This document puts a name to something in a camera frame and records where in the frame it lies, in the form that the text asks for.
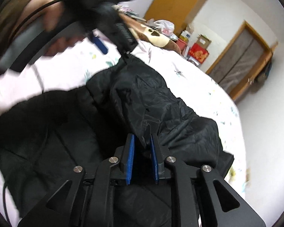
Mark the hanging bags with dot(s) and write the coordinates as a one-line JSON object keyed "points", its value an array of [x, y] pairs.
{"points": [[265, 73]]}

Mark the pink floral quilt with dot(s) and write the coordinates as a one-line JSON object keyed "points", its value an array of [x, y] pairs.
{"points": [[191, 82]]}

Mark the person's left hand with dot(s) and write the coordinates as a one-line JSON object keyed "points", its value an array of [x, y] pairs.
{"points": [[53, 16]]}

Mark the brown dog print blanket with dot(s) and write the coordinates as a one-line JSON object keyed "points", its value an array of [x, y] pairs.
{"points": [[156, 37]]}

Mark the open cardboard box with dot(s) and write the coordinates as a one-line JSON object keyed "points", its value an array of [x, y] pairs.
{"points": [[203, 41]]}

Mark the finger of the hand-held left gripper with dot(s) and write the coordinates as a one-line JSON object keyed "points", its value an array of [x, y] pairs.
{"points": [[126, 37], [100, 43]]}

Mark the wooden wardrobe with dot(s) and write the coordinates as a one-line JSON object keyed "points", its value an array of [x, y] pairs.
{"points": [[179, 7]]}

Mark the pink bin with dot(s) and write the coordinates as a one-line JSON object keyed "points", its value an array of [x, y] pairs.
{"points": [[181, 45]]}

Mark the black puffer jacket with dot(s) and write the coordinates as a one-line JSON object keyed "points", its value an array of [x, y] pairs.
{"points": [[179, 127]]}

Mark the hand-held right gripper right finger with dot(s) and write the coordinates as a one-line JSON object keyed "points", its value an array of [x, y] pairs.
{"points": [[155, 160]]}

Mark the red gift box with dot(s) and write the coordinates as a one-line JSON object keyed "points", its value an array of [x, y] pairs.
{"points": [[198, 53]]}

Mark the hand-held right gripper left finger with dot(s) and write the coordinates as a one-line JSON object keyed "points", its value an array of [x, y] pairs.
{"points": [[130, 156]]}

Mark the white plastic bag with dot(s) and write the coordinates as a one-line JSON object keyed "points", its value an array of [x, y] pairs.
{"points": [[165, 26]]}

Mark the wooden doorway with screen curtain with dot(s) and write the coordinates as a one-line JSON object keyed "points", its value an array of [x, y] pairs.
{"points": [[241, 59]]}

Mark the yellow and blue box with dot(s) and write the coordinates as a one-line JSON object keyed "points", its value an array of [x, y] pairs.
{"points": [[185, 36]]}

